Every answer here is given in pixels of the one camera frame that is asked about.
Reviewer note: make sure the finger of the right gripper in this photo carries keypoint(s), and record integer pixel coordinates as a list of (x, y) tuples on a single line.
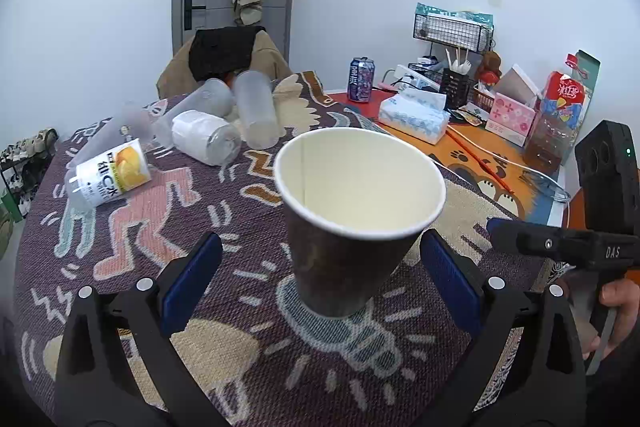
[(523, 238)]

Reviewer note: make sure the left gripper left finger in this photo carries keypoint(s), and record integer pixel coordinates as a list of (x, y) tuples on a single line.
[(94, 385)]

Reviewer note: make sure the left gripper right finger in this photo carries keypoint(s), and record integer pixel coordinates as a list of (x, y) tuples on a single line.
[(546, 385)]

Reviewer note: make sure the dark paper cup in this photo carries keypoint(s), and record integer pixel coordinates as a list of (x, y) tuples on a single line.
[(355, 201)]

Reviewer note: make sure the frosted plastic cup left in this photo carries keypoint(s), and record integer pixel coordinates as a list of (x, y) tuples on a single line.
[(132, 122)]

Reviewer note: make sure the frosted plastic cup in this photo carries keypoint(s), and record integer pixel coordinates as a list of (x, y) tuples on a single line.
[(253, 98), (214, 97), (132, 122)]

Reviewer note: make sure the frosted plastic cup middle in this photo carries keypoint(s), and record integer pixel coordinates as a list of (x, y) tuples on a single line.
[(214, 97)]

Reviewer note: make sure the frosted plastic cup right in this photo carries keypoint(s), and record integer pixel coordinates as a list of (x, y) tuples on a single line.
[(253, 98)]

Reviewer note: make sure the person's right hand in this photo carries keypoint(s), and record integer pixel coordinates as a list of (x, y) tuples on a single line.
[(623, 296)]

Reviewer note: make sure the clear plastic jar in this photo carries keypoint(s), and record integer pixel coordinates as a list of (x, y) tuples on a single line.
[(553, 135)]

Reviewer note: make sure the red snack bag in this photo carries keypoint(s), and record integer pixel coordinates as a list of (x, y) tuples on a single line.
[(563, 99)]

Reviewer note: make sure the orange cat table mat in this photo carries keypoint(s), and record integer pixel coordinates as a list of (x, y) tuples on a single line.
[(497, 168)]

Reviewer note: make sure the pink floral box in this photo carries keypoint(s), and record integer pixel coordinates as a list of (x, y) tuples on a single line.
[(510, 119)]

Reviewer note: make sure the red stick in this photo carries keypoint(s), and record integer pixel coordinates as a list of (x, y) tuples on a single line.
[(461, 143)]

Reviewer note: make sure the brown plush toy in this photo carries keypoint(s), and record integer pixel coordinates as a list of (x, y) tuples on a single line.
[(488, 72)]

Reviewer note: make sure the black utensil holder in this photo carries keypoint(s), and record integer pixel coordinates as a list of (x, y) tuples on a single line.
[(456, 87)]

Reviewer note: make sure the patterned purple woven tablecloth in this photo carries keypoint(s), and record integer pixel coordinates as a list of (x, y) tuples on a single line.
[(258, 353)]

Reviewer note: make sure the tissue pack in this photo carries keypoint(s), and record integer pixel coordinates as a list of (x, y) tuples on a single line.
[(421, 114)]

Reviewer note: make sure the orange label plastic bottle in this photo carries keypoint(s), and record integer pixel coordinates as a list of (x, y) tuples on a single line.
[(108, 176)]

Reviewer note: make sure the white power strip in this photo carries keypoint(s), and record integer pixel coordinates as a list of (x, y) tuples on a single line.
[(406, 78)]

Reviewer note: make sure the shoe rack with shoes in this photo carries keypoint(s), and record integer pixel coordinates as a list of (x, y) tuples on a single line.
[(23, 166)]

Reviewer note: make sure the purple drink can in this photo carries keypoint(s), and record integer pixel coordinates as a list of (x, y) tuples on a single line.
[(360, 79)]

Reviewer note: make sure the black garment on chair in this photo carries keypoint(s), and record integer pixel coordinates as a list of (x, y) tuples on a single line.
[(216, 53)]

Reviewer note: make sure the black wire basket shelf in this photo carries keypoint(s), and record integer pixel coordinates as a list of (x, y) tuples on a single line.
[(456, 32)]

